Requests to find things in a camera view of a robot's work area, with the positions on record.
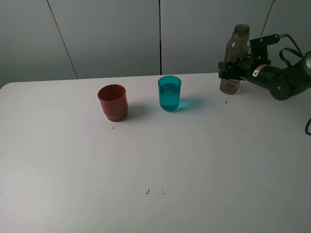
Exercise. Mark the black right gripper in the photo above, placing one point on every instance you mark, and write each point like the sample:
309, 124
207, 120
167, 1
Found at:
259, 75

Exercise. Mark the clear smoky plastic bottle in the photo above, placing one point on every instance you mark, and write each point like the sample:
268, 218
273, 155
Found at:
236, 48

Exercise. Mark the teal translucent plastic cup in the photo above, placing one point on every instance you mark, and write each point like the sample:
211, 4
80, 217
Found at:
169, 88

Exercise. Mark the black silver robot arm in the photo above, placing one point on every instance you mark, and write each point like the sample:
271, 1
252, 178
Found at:
282, 83

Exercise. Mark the red plastic cup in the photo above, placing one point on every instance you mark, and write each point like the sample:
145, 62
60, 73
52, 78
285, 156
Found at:
114, 103

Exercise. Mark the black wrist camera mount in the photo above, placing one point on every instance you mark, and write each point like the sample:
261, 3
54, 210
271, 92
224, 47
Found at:
259, 51

